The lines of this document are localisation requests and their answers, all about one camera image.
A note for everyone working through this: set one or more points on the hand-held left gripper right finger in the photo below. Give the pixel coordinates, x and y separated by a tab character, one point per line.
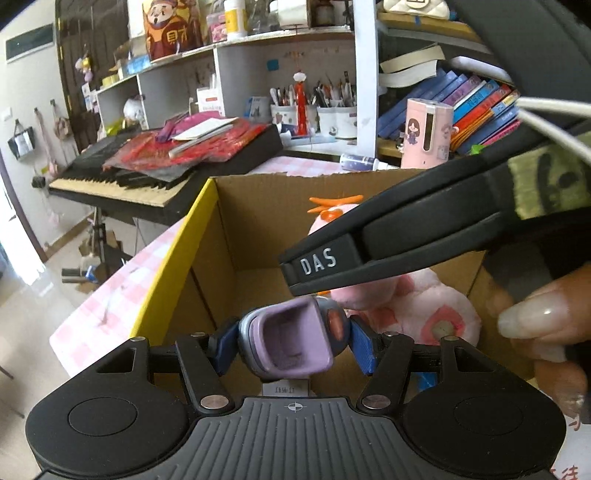
364	346

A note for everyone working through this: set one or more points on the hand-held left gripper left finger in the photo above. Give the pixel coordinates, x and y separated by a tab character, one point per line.
226	350

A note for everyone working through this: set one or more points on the purple plastic toy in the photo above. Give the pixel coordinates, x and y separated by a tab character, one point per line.
291	337

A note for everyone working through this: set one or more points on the pink plush toy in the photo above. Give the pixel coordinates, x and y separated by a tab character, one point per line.
438	304

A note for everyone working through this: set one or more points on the yellow cardboard box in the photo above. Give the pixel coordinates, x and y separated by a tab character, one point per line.
240	221

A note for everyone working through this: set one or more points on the person's right hand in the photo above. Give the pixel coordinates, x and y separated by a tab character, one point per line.
545	318

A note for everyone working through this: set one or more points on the pink cartoon humidifier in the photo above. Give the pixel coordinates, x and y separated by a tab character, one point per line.
425	134

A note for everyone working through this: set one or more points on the white pen cup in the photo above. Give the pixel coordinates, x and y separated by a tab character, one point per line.
347	123
327	122
282	116

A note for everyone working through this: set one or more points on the pink checkered tablecloth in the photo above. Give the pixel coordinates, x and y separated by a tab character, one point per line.
106	304

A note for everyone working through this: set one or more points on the rows of colourful books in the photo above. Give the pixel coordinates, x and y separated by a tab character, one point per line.
471	106

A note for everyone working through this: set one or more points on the wooden bookshelf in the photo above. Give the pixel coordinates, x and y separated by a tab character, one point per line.
365	92

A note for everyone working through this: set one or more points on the black keyboard stand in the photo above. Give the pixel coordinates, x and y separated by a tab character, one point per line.
108	251

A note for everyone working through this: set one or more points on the broom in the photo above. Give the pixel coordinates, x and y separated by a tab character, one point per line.
90	263

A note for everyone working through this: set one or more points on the bunch of pens and brushes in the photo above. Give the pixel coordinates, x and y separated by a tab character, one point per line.
323	94

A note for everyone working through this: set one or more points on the red tassel ornament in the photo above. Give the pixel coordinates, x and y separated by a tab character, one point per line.
301	110

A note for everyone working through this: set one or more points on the thick beige book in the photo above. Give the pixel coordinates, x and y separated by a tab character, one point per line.
411	64

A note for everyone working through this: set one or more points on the white rolled paper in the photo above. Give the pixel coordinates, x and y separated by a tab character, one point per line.
480	68

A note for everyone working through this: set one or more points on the black electronic keyboard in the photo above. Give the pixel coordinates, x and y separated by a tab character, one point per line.
115	189

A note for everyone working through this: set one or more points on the blue white small box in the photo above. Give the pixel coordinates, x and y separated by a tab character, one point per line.
257	108

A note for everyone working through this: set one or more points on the red crinkled cloth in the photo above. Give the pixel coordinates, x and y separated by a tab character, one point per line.
221	143

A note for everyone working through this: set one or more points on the white notebook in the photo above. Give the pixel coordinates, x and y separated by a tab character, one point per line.
203	129

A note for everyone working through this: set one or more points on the cream quilted pearl handbag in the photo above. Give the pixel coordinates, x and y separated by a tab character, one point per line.
415	7

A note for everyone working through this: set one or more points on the magenta fabric pouch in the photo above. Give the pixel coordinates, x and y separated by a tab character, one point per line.
178	127

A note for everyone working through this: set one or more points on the white sheet red characters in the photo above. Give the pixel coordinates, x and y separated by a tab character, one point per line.
575	443

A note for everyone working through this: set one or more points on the dark glass jar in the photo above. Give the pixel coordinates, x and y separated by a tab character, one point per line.
324	13

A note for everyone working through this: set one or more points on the white shelf unit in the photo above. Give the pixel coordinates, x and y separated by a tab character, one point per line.
240	69

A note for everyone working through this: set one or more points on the white box red label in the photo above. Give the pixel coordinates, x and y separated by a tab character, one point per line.
210	99

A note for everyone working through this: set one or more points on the white glossy container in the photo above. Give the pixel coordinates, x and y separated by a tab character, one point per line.
293	11

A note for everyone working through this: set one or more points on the small black pouch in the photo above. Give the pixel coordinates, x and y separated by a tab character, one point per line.
39	181

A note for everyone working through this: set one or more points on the white plastic bag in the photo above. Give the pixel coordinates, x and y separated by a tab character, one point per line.
135	111

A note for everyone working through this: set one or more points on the white bottle yellow label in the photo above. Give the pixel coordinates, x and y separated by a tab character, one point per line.
235	23

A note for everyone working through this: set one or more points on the pink hanging bag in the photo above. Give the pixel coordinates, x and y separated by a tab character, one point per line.
62	124

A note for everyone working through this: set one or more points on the pink patterned packet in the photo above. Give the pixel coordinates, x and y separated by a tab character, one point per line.
217	28

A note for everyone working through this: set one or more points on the black white tote bag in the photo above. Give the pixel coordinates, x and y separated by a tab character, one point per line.
21	145

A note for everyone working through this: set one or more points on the blue plastic packet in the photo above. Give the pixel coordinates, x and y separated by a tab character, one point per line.
137	65

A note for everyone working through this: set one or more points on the dark wooden door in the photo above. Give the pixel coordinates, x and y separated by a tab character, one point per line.
92	27

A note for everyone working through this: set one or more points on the dark wall panel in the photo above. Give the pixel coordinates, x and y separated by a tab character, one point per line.
28	38

